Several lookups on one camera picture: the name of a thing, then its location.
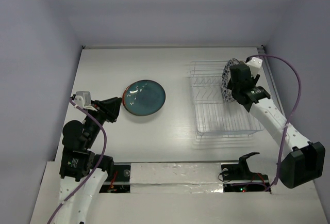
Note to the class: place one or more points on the red and teal plate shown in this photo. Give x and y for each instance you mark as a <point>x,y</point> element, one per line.
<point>123,98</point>

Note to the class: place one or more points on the white wire dish rack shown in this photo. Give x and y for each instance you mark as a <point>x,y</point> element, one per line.
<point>216,119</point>

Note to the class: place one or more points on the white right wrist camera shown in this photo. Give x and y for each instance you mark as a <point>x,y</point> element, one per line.
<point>255,64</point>

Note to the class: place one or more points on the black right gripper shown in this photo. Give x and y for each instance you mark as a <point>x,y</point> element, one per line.
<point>237,85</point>

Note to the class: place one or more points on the blue floral patterned plate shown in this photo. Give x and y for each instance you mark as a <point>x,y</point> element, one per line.
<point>227,93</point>

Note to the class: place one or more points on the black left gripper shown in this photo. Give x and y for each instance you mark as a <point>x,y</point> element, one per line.
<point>109,107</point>

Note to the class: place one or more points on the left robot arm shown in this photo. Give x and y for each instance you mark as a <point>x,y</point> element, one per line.
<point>84,166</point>

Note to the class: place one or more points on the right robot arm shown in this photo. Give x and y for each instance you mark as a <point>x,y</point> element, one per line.
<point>299,160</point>

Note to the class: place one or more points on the dark teal plate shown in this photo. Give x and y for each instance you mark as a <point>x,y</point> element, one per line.
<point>145,97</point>

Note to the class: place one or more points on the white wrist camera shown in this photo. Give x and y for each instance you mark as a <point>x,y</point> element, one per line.
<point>255,64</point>
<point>83,100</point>

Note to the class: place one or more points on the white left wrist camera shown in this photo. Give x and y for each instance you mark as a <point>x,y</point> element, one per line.
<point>83,100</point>

